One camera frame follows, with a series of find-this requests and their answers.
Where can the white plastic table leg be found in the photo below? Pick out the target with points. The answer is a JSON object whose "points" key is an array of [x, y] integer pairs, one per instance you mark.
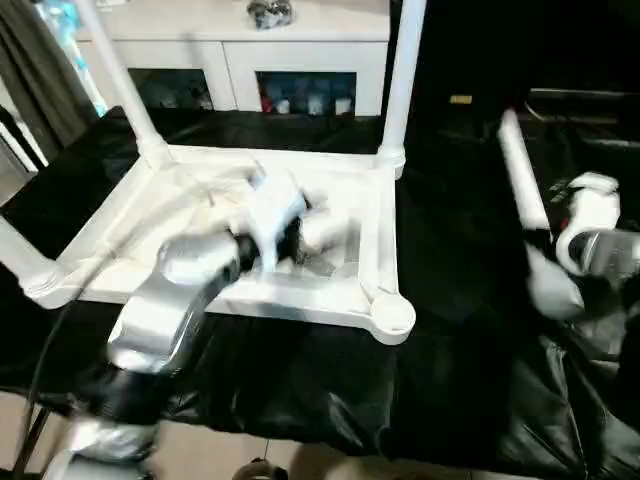
{"points": [[120, 75], [30, 265], [525, 175], [404, 75]]}

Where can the white plastic table top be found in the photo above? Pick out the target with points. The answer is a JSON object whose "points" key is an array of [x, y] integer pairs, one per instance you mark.
{"points": [[200, 170]]}

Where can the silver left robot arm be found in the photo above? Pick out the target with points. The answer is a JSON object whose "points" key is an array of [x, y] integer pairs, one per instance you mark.
{"points": [[165, 310]]}

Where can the black television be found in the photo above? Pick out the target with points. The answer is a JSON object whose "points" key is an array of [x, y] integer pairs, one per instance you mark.
{"points": [[585, 95]]}

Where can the black mat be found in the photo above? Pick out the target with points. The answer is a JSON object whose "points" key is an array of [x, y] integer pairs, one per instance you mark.
{"points": [[400, 390]]}

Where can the white cabinet with glass doors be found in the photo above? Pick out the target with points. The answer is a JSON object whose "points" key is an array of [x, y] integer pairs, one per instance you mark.
{"points": [[300, 55]]}

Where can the black box with beige label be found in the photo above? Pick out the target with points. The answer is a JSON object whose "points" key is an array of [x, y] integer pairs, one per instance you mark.
{"points": [[460, 50]]}

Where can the clear bag on cabinet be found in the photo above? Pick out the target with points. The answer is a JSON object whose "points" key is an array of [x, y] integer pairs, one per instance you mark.
{"points": [[272, 14]]}

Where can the blue white package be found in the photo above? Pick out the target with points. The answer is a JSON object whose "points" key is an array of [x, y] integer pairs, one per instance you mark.
{"points": [[85, 65]]}

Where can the grey curtain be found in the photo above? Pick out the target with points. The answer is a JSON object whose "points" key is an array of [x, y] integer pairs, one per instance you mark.
{"points": [[35, 75]]}

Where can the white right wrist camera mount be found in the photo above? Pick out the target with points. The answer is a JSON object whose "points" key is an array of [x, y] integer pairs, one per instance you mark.
{"points": [[595, 210]]}

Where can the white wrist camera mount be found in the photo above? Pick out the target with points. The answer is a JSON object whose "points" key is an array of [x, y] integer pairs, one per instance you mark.
{"points": [[595, 210], [275, 210]]}

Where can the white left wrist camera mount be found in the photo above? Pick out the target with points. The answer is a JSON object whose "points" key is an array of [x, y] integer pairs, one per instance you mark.
{"points": [[275, 210]]}

